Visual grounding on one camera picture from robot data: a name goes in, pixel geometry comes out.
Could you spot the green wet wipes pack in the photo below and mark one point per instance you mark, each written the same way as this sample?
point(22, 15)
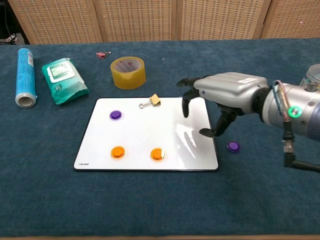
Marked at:
point(65, 82)

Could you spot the woven rattan folding screen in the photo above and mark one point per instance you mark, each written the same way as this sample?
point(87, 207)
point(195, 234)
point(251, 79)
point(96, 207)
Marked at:
point(137, 20)

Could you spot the purple round magnet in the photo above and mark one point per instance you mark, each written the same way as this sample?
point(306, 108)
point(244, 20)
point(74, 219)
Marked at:
point(233, 146)
point(115, 114)

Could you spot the pink binder clip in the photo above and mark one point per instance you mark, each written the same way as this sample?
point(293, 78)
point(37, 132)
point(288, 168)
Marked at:
point(101, 55)

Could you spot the clear jar of binder clips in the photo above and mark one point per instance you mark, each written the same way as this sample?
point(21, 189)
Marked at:
point(313, 72)

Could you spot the white magnetic whiteboard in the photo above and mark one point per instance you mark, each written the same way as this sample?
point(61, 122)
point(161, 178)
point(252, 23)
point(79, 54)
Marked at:
point(140, 130)

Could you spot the yellow packing tape roll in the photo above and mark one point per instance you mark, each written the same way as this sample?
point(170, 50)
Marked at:
point(128, 76)

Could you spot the orange round magnet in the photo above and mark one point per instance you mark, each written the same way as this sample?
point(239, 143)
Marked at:
point(117, 152)
point(157, 153)

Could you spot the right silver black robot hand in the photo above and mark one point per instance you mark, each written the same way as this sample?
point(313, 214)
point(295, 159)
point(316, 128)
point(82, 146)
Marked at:
point(230, 85)

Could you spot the gold binder clip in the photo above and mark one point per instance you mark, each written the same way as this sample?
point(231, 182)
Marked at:
point(155, 100)

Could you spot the blue cling film roll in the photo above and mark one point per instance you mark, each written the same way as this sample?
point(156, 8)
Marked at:
point(25, 75)

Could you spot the dark blue table cloth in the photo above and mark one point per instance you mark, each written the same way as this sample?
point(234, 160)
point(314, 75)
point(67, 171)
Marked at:
point(160, 200)

